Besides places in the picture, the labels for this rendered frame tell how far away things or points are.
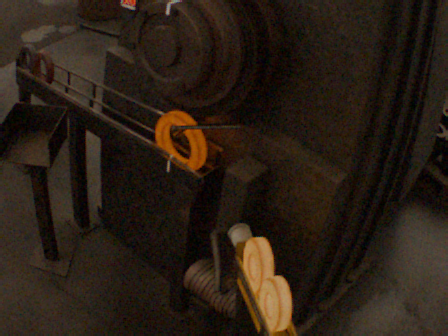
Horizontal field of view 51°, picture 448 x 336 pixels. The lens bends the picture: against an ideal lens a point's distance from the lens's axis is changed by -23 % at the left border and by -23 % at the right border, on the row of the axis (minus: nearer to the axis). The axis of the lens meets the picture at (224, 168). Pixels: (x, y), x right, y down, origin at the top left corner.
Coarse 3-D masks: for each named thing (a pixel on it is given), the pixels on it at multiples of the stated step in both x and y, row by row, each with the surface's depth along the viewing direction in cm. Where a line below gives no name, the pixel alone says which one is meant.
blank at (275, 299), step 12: (276, 276) 130; (264, 288) 132; (276, 288) 124; (288, 288) 125; (264, 300) 132; (276, 300) 124; (288, 300) 123; (264, 312) 132; (276, 312) 124; (288, 312) 122; (276, 324) 124; (288, 324) 124
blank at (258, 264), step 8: (248, 240) 144; (256, 240) 139; (264, 240) 139; (248, 248) 144; (256, 248) 138; (264, 248) 137; (248, 256) 144; (256, 256) 138; (264, 256) 135; (272, 256) 136; (248, 264) 145; (256, 264) 138; (264, 264) 135; (272, 264) 135; (248, 272) 145; (256, 272) 138; (264, 272) 134; (272, 272) 135; (256, 280) 138; (256, 288) 138
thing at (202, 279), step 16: (192, 272) 162; (208, 272) 161; (224, 272) 162; (192, 288) 162; (208, 288) 159; (192, 304) 169; (208, 304) 161; (224, 304) 156; (192, 320) 175; (208, 320) 169
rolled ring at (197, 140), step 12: (168, 120) 167; (180, 120) 164; (192, 120) 164; (156, 132) 173; (168, 132) 174; (192, 132) 162; (168, 144) 175; (192, 144) 164; (204, 144) 165; (180, 156) 175; (192, 156) 166; (204, 156) 166; (192, 168) 168
